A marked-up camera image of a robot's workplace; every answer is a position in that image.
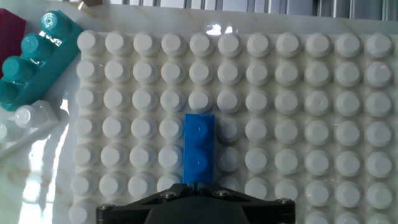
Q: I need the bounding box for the magenta three-stud block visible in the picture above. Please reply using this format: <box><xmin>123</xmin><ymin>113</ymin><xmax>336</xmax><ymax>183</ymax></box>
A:
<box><xmin>0</xmin><ymin>8</ymin><xmax>27</xmax><ymax>78</ymax></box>

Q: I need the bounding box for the white four-stud block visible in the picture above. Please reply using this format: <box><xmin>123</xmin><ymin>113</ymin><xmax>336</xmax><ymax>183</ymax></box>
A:
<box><xmin>0</xmin><ymin>100</ymin><xmax>62</xmax><ymax>159</ymax></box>

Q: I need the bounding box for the teal four-stud block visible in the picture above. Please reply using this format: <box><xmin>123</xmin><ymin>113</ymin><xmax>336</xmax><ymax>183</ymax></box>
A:
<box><xmin>0</xmin><ymin>10</ymin><xmax>85</xmax><ymax>112</ymax></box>

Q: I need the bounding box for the small wooden cube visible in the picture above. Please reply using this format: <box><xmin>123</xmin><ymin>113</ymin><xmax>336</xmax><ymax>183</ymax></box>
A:
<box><xmin>76</xmin><ymin>0</ymin><xmax>103</xmax><ymax>10</ymax></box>

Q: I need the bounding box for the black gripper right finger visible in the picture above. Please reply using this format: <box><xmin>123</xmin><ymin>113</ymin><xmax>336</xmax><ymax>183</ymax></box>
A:
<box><xmin>203</xmin><ymin>182</ymin><xmax>223</xmax><ymax>196</ymax></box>

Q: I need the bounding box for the white studded baseplate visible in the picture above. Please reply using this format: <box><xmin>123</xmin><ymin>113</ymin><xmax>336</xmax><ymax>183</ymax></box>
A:
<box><xmin>68</xmin><ymin>29</ymin><xmax>398</xmax><ymax>224</ymax></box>

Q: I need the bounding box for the blue four-stud block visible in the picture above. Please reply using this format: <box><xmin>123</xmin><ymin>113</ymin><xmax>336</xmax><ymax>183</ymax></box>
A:
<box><xmin>182</xmin><ymin>113</ymin><xmax>216</xmax><ymax>190</ymax></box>

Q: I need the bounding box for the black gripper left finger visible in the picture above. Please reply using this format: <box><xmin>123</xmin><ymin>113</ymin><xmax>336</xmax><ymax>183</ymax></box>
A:
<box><xmin>170</xmin><ymin>183</ymin><xmax>191</xmax><ymax>197</ymax></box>

